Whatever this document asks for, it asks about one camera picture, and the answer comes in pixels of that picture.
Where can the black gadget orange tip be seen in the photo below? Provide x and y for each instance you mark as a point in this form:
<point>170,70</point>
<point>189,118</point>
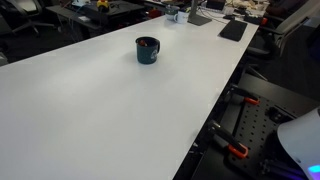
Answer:
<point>253,19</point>

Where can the grey monitor stand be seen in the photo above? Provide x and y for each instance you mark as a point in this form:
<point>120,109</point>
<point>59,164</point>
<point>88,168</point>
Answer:
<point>198,20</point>

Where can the black keyboard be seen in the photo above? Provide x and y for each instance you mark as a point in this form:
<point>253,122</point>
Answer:
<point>233,30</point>

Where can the yellow red toy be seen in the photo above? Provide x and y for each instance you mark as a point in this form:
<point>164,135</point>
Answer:
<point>102,4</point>

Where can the black perforated mounting board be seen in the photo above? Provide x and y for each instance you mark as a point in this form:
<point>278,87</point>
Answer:
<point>253,126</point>

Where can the black background desk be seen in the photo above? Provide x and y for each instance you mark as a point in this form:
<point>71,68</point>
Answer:
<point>120,8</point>

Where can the black office chair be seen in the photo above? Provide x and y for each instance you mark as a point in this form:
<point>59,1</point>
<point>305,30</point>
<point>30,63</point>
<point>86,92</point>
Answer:
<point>23,6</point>

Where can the black mounting bracket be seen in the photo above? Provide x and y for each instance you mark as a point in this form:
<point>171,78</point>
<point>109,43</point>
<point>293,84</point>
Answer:
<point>276,115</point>

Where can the dark teal enamel mug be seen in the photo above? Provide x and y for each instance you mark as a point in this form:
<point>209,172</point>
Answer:
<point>146,56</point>

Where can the grey office chair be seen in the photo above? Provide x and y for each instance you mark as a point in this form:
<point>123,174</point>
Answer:
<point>293,20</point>

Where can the small white cup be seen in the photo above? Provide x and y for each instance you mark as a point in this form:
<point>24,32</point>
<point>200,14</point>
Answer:
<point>229,10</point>

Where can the red marker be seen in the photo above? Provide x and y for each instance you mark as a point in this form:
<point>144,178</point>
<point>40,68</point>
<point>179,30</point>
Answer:
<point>143,43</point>

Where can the white ceramic mug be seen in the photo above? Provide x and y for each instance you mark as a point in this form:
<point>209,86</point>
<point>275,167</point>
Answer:
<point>182,17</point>

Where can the small red object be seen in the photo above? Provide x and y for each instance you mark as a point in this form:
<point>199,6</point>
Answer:
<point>155,14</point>

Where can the black robot mount table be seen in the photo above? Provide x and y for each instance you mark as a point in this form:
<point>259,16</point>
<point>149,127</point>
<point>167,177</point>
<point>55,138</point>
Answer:
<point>283,95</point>

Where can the black computer mouse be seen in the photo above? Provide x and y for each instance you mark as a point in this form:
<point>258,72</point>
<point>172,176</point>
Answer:
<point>229,17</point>

